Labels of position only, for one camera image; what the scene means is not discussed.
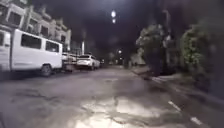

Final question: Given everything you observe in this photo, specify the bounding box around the white car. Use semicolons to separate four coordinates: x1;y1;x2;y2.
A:
76;54;101;71

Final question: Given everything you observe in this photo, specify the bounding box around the grey concrete road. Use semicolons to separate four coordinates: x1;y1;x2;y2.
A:
0;65;224;128

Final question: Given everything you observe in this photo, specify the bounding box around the leafy tree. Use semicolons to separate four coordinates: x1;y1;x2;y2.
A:
135;23;172;77

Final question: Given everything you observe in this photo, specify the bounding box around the street lamp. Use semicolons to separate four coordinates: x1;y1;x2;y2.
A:
109;9;118;25

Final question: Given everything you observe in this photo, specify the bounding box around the concrete kerb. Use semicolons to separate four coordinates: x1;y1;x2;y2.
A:
130;68;224;108

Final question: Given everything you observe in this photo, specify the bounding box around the white van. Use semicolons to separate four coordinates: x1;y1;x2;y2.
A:
0;28;64;78

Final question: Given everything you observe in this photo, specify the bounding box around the pale multi-storey building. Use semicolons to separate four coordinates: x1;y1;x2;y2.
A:
0;0;73;54

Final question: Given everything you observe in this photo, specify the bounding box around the leafy bush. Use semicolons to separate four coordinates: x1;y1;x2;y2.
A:
179;23;224;94

